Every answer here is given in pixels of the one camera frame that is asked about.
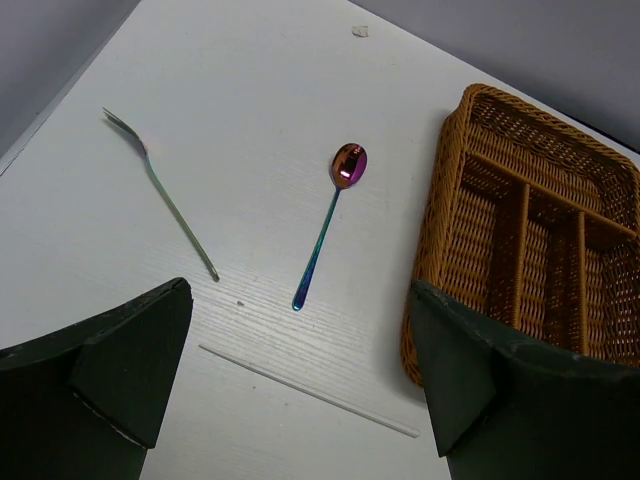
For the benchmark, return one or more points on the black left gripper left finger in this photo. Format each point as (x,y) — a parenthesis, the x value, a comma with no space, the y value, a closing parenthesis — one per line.
(88,401)

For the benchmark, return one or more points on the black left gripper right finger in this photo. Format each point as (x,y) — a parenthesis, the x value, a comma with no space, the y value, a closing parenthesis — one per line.
(504,405)

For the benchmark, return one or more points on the iridescent thin fork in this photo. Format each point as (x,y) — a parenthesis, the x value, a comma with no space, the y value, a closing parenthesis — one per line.
(140,146)

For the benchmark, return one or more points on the iridescent rainbow spoon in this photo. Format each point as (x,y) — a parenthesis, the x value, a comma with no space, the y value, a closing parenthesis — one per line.
(346,169)

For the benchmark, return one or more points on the brown wicker cutlery tray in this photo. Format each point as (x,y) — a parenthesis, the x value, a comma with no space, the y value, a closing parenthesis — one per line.
(535,224)

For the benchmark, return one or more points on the small white paper scrap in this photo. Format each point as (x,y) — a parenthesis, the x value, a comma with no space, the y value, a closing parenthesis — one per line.
(360,31)

